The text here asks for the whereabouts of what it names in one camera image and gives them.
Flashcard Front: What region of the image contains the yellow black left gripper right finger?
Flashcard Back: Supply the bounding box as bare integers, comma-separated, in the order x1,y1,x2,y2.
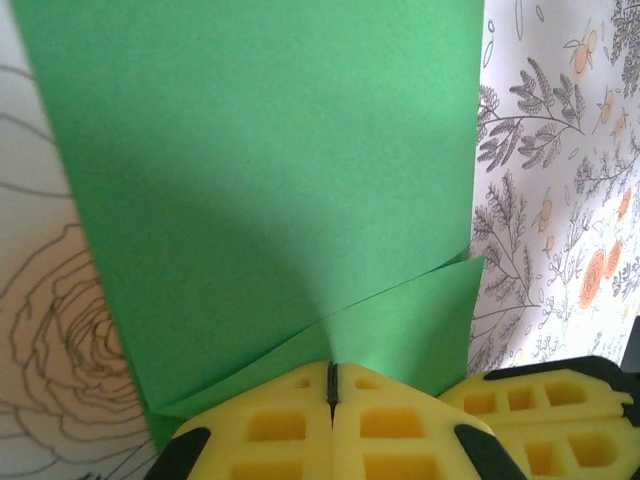
332,362,526,480

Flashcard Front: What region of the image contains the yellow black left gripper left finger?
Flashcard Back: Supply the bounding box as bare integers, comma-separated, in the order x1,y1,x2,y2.
149,362,334,480

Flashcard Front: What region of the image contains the green cloth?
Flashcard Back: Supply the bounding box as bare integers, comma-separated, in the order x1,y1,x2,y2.
12,0,489,454

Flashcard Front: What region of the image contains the floral patterned table cover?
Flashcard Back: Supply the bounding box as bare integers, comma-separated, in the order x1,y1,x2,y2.
0,0,640,480

